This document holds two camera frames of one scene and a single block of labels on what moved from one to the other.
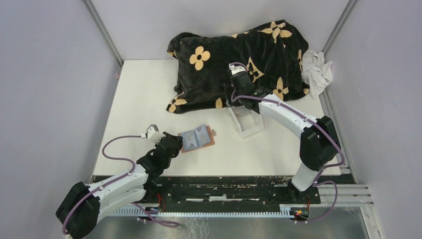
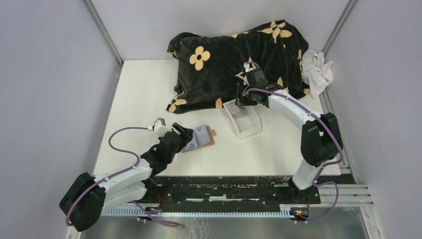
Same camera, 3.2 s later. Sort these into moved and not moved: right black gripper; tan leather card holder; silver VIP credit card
Moved: right black gripper
Not moved: tan leather card holder; silver VIP credit card
